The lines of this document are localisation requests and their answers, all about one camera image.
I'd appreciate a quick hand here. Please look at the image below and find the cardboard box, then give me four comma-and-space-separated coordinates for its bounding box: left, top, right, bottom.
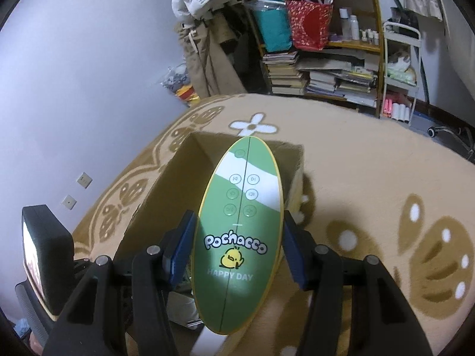
111, 131, 305, 356

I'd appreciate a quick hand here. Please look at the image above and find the green Pochacco oval board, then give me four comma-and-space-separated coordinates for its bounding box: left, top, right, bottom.
191, 136, 284, 335

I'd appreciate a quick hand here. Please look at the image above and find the white remote control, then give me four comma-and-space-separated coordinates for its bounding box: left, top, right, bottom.
190, 326, 227, 356

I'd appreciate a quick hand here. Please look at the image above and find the beige patterned carpet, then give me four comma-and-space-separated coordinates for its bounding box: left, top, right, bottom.
73, 94, 474, 355

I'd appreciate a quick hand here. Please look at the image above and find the plush toy bag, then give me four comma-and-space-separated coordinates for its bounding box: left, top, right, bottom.
160, 63, 200, 107

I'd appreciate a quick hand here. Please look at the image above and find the khaki hanging coat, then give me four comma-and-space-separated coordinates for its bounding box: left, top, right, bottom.
175, 12, 246, 99

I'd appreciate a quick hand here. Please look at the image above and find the stack of books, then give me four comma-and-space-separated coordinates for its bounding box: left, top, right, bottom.
262, 51, 308, 96

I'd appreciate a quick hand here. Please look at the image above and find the white utility cart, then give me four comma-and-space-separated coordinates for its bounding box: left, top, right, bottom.
380, 21, 423, 126

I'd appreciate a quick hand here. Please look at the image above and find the wooden bookshelf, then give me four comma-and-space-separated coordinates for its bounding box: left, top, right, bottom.
243, 0, 383, 112

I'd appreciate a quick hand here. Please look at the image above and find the cream bedding pillow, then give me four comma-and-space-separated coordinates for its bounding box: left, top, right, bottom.
440, 0, 474, 96

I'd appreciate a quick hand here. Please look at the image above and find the red gift bag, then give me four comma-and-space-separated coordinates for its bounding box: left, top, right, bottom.
286, 0, 333, 52

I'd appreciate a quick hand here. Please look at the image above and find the teal storage bag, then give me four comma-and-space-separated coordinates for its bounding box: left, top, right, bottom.
246, 0, 292, 52

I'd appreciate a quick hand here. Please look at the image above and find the wall socket lower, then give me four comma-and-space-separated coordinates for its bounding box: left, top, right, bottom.
62, 195, 77, 210

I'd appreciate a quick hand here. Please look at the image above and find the wall socket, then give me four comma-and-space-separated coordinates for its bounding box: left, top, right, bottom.
62, 195, 77, 210
77, 172, 93, 189

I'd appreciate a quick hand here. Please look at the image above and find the wall socket upper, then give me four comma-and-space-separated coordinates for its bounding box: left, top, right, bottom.
77, 172, 93, 189

